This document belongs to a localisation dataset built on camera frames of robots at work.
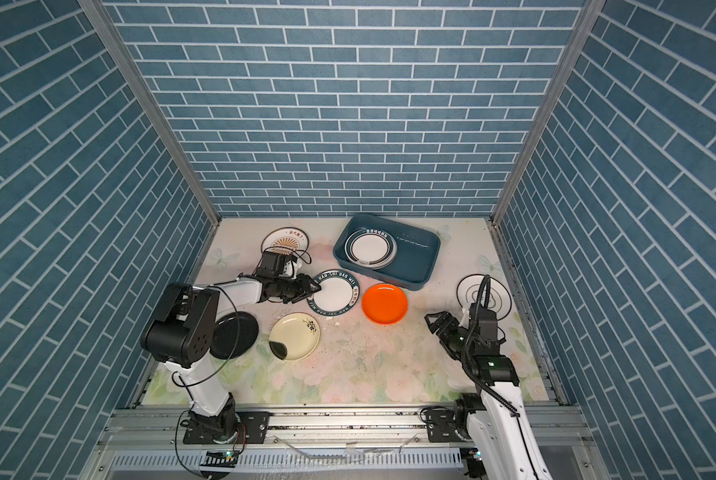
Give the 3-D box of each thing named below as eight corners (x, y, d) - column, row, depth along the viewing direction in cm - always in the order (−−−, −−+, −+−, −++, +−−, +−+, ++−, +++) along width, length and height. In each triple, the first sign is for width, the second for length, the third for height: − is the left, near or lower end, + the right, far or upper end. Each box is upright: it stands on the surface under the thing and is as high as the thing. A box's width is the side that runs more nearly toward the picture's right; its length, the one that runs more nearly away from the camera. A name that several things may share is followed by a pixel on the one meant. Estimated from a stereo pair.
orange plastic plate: (362, 324, 94) (361, 321, 93) (363, 286, 103) (362, 283, 102) (409, 324, 94) (409, 321, 93) (406, 286, 103) (406, 283, 102)
